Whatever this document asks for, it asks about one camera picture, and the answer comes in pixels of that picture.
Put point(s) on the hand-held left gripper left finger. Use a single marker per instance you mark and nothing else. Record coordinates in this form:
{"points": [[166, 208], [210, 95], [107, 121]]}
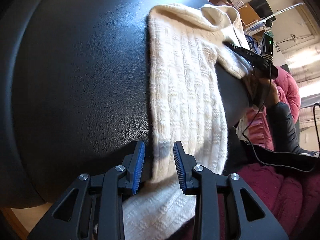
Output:
{"points": [[139, 165]]}

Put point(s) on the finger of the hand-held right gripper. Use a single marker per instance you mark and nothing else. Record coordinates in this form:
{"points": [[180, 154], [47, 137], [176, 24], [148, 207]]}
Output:
{"points": [[243, 53]]}

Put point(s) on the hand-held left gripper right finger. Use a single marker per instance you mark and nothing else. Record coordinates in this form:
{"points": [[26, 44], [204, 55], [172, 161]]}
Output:
{"points": [[179, 165]]}

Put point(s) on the cream knit sweater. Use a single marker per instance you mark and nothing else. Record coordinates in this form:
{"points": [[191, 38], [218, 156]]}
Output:
{"points": [[185, 92]]}

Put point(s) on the person's right forearm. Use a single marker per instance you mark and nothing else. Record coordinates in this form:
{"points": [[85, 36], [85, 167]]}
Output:
{"points": [[285, 125]]}

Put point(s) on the person's right hand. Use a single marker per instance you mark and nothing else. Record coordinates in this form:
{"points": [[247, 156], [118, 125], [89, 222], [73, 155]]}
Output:
{"points": [[270, 92]]}

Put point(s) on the black monitor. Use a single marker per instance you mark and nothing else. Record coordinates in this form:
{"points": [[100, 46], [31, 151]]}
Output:
{"points": [[262, 7]]}

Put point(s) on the person in pink jacket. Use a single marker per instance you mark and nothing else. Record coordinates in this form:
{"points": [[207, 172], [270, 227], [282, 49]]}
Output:
{"points": [[252, 146]]}

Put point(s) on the dark red knit blanket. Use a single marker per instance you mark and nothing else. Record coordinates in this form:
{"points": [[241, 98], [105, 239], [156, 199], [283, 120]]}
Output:
{"points": [[287, 200]]}

